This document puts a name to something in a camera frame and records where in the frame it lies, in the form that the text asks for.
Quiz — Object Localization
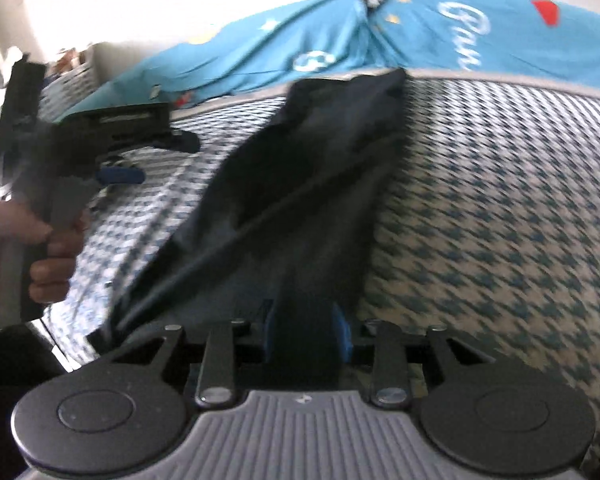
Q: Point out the black t-shirt white stripes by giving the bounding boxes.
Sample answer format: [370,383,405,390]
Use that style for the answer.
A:
[86,66,412,391]

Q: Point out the person left hand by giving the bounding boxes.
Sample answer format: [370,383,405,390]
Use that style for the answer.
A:
[0,200,90,304]

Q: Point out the white perforated laundry basket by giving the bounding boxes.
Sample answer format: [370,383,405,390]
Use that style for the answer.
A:
[38,47,100,122]

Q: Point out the houndstooth blue white blanket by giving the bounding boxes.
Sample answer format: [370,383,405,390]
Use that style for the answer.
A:
[42,69,600,476]

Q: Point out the blue cartoon print bedsheet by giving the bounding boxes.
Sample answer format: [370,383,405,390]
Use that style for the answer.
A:
[78,0,600,110]

